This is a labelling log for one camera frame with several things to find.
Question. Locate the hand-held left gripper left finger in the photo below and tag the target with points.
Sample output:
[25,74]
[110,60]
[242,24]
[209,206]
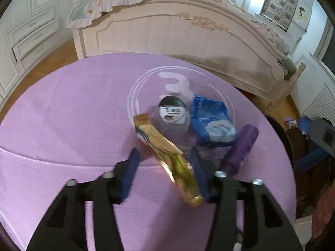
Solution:
[130,172]

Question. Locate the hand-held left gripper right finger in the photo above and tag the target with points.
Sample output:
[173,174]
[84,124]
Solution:
[200,180]

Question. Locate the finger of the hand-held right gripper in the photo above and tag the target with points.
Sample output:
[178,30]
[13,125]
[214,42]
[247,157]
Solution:
[323,133]
[311,160]

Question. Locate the gold snack wrapper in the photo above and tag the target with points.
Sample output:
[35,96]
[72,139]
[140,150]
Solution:
[162,146]

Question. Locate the white radiator cover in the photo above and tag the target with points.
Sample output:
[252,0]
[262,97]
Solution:
[320,104]

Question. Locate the purple snack packet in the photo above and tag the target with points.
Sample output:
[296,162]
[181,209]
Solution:
[240,149]

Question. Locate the blue snack packet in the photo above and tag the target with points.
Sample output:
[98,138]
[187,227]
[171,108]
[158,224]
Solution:
[212,120]

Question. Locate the clear plastic bottle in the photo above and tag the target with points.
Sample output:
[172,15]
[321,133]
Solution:
[171,115]

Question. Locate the green pillow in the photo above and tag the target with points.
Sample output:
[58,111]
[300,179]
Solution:
[286,66]

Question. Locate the purple tablecloth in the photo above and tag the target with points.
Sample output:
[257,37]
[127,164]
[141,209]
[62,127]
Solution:
[65,115]

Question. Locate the white wardrobe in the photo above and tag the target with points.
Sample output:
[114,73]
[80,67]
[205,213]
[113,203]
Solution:
[28,18]

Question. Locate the white wall painting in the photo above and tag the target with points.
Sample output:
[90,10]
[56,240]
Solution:
[303,13]

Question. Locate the floral wall hanging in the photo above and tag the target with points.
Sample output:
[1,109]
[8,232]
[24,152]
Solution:
[281,2]

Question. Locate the white carved bed frame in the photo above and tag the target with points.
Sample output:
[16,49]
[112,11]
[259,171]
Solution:
[157,36]

